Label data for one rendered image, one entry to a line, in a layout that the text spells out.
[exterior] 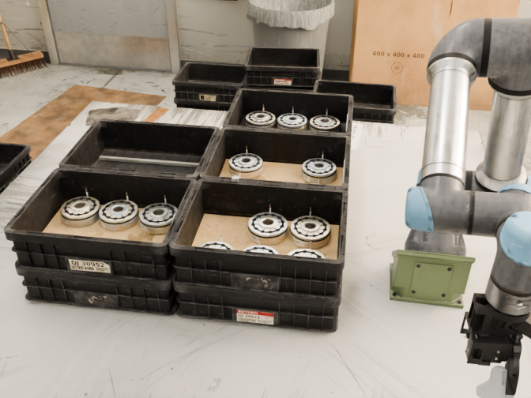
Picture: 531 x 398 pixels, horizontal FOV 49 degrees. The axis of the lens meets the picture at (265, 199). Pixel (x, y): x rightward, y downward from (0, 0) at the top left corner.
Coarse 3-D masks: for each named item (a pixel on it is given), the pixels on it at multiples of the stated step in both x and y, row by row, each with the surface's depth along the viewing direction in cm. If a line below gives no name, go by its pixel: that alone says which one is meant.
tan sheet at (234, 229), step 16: (208, 224) 157; (224, 224) 157; (240, 224) 157; (288, 224) 157; (208, 240) 151; (224, 240) 151; (240, 240) 151; (288, 240) 151; (336, 240) 151; (336, 256) 146
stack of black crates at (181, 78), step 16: (192, 64) 347; (208, 64) 345; (224, 64) 345; (176, 80) 328; (192, 80) 352; (208, 80) 351; (224, 80) 349; (240, 80) 347; (176, 96) 329; (192, 96) 328; (208, 96) 325; (224, 96) 324
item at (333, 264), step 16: (192, 192) 151; (320, 192) 152; (336, 192) 152; (176, 240) 135; (176, 256) 134; (192, 256) 133; (208, 256) 132; (224, 256) 132; (240, 256) 131; (256, 256) 130; (272, 256) 130; (288, 256) 130
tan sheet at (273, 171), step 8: (224, 168) 180; (264, 168) 180; (272, 168) 180; (280, 168) 180; (288, 168) 180; (296, 168) 180; (224, 176) 177; (264, 176) 177; (272, 176) 177; (280, 176) 177; (288, 176) 177; (296, 176) 177; (336, 176) 177; (328, 184) 173; (336, 184) 173
